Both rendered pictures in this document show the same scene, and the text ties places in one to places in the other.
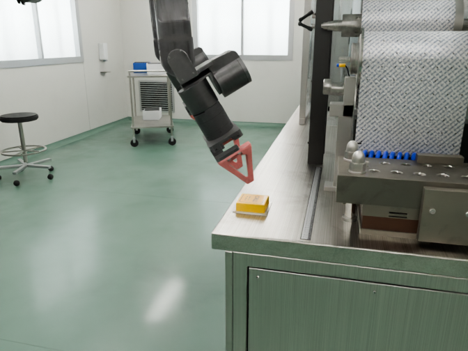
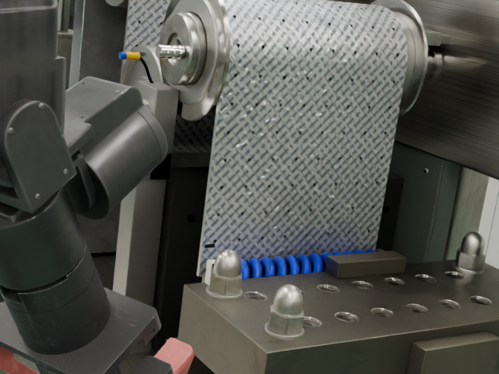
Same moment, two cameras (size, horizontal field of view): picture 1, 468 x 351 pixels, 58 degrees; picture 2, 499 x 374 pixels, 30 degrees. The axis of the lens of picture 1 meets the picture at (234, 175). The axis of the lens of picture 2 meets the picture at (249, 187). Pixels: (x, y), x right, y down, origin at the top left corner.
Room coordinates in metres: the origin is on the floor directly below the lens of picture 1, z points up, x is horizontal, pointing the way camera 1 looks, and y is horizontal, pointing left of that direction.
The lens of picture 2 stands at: (0.34, 0.34, 1.37)
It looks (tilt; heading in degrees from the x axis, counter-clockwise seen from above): 15 degrees down; 314
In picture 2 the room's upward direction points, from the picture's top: 7 degrees clockwise
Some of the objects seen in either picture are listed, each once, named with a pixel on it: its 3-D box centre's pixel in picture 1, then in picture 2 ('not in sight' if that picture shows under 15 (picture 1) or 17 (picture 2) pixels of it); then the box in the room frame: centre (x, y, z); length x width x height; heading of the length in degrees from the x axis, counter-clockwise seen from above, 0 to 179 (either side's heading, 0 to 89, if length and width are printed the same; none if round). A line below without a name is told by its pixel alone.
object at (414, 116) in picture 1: (409, 121); (301, 188); (0.98, -0.41, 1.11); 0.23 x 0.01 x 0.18; 76
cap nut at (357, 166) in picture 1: (358, 161); (287, 308); (0.85, -0.26, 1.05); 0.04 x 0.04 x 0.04
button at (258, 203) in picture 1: (253, 203); not in sight; (0.97, -0.05, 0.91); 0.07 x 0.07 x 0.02; 76
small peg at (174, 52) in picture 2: (344, 59); (170, 52); (1.06, -0.27, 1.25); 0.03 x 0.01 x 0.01; 76
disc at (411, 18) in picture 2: not in sight; (384, 60); (1.01, -0.56, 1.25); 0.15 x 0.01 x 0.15; 166
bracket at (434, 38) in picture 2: not in sight; (418, 33); (1.00, -0.60, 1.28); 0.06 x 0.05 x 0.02; 76
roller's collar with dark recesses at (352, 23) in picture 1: (352, 25); not in sight; (1.32, -0.35, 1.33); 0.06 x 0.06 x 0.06; 76
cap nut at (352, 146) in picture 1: (352, 150); (226, 271); (0.95, -0.27, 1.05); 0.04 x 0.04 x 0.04
